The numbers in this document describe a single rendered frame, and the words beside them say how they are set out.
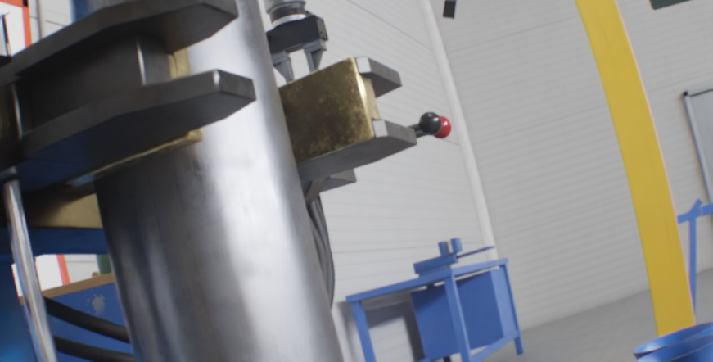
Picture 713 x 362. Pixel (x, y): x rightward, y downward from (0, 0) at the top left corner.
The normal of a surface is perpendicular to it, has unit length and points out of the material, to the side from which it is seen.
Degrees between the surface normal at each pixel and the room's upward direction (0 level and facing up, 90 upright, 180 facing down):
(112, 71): 90
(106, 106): 90
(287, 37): 90
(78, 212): 90
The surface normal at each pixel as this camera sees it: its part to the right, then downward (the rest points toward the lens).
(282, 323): 0.53, -0.25
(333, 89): -0.58, 0.02
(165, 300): -0.38, -0.04
